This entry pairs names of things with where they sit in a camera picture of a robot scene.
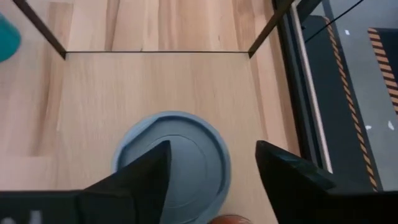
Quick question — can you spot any red and orange label can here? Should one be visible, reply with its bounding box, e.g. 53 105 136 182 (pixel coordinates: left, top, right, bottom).
206 213 253 224

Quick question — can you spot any black mat with hazard stripes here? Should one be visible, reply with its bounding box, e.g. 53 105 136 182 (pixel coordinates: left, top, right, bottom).
300 14 382 192
368 27 398 116

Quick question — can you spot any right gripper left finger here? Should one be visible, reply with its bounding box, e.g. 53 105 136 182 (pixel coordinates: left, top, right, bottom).
77 139 173 224

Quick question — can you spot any chicken soup label can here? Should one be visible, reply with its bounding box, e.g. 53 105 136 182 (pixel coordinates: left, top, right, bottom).
111 110 233 224

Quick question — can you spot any green label tin can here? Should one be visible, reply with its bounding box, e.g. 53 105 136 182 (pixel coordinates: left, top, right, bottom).
0 12 22 64

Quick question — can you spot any wooden shelf with black frame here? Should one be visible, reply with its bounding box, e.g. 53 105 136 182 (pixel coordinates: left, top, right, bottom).
12 0 301 224

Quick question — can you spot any black hanging cable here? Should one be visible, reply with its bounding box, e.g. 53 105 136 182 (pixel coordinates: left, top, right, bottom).
303 0 365 43

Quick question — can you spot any black metal rig frame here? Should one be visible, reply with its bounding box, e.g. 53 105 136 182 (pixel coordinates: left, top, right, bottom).
272 0 326 175

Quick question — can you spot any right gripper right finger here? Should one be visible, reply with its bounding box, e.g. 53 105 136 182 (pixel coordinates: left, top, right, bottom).
254 139 337 224

